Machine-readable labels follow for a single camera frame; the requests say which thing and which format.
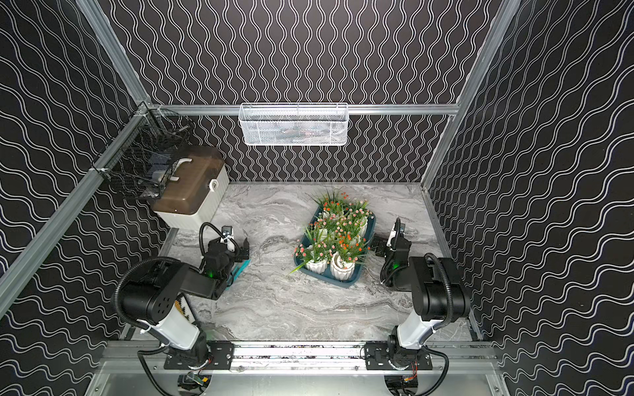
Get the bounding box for potted orange gypsophila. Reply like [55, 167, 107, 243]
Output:
[330, 234, 368, 281]

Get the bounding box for brown storage box lid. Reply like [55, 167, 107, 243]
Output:
[152, 145, 229, 215]

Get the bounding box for teal plastic tray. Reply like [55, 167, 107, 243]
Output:
[293, 215, 376, 288]

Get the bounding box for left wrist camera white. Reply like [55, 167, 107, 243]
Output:
[221, 225, 236, 252]

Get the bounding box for white mesh wall basket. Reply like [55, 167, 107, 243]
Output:
[239, 102, 350, 146]

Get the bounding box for potted red gypsophila plant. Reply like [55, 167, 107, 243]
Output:
[311, 189, 349, 219]

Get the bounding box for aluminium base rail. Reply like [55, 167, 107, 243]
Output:
[99, 341, 498, 376]

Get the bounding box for black wire wall basket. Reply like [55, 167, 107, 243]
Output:
[95, 108, 195, 201]

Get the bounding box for yellow patterned card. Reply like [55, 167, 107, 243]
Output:
[174, 293, 196, 323]

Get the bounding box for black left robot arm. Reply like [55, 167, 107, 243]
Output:
[112, 238, 250, 368]

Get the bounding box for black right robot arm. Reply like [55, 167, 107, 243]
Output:
[363, 236, 471, 371]

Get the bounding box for white ribbed storage box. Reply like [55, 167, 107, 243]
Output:
[151, 163, 229, 231]

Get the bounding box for potted pink gypsophila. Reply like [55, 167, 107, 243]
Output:
[346, 200, 373, 237]
[292, 225, 332, 275]
[314, 212, 353, 242]

